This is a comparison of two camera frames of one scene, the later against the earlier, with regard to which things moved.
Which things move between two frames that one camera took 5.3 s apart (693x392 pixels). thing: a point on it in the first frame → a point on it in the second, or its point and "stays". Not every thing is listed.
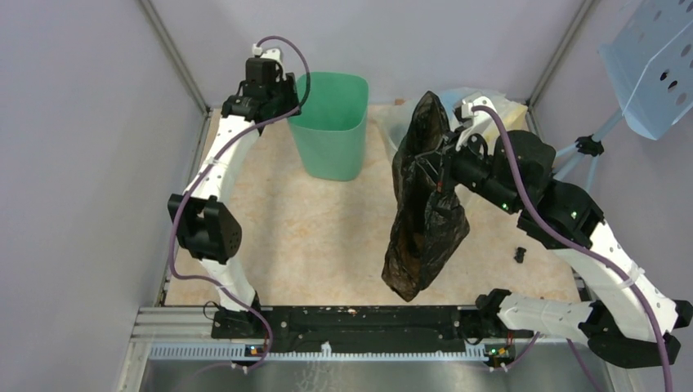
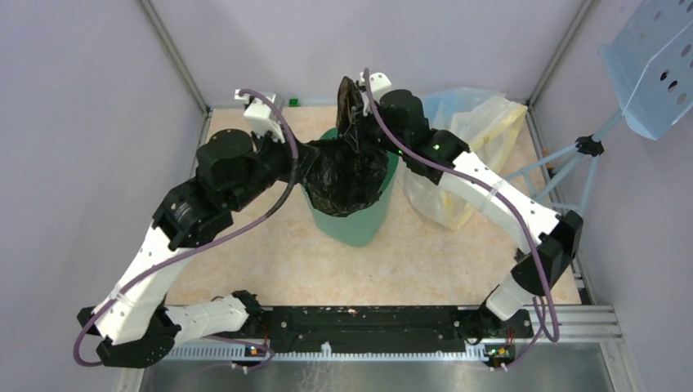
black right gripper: [450, 156] → [364, 123]
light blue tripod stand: [589, 145] stays
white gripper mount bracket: [483, 117] → [378, 83]
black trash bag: [424, 223] → [346, 173]
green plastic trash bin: [331, 127] → [364, 228]
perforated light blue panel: [650, 65] stays
